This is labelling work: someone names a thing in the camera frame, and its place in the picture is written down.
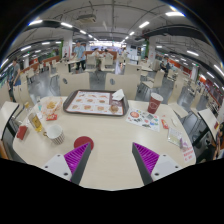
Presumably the ceiling air conditioner unit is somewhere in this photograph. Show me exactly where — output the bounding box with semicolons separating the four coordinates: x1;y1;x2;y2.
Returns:
75;13;98;24

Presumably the beige black-edged table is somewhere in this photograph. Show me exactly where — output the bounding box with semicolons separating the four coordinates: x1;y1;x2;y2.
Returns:
0;100;20;141
197;108;219;134

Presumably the printed paper tray liner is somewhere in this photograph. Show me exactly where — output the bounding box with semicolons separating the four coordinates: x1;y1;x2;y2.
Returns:
66;91;125;116

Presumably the group of ceiling lights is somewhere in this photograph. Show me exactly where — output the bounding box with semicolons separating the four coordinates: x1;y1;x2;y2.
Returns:
0;9;224;78

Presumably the red box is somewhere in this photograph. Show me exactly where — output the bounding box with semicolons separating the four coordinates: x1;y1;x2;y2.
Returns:
15;123;29;141

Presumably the small red packet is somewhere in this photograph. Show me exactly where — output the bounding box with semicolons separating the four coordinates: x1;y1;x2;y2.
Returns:
161;118;170;130

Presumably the crumpled white napkin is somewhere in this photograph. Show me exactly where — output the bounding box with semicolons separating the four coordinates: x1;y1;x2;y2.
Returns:
111;88;126;102

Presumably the colourful printed flyer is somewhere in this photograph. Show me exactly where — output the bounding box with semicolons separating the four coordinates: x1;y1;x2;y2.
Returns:
125;108;162;133

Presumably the white striped cup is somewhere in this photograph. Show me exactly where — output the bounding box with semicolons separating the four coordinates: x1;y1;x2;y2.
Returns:
42;123;66;146

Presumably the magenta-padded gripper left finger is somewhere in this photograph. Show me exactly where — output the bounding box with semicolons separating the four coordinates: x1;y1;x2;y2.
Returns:
42;142;92;186

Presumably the pink paper slip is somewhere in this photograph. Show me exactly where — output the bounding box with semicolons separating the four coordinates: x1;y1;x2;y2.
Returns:
180;144;197;163

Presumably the clear plastic packet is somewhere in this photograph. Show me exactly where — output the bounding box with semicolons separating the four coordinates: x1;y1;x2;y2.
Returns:
166;127;184;148

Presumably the person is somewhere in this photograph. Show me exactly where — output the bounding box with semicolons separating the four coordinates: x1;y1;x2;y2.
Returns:
91;47;102;61
72;40;88;72
6;58;23;103
159;55;172;74
102;48;114;59

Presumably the beige chair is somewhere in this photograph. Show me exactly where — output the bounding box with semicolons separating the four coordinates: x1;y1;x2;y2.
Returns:
59;71;91;98
104;72;141;101

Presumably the brown food tray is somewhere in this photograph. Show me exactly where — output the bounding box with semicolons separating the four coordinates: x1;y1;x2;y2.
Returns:
62;89;130;117

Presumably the clear tea drink bottle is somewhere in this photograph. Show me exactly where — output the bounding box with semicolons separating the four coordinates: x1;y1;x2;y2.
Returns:
23;101;44;134

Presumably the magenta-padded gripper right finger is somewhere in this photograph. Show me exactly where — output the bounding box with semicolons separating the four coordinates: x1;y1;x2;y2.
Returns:
131;142;184;186

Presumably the small clear teal bottle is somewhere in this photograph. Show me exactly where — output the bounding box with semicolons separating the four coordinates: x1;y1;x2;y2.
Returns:
35;96;43;113

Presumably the flat round red coaster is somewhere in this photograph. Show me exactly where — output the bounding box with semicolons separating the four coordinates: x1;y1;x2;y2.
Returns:
73;135;95;151

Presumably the red paper cup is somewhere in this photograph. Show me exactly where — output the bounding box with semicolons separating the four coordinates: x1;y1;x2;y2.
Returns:
146;92;164;115

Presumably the group of beige chairs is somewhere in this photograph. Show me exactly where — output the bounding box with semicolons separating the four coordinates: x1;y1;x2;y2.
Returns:
0;53;224;114

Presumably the red sauce packet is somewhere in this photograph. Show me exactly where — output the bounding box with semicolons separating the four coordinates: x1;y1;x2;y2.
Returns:
45;113;59;122

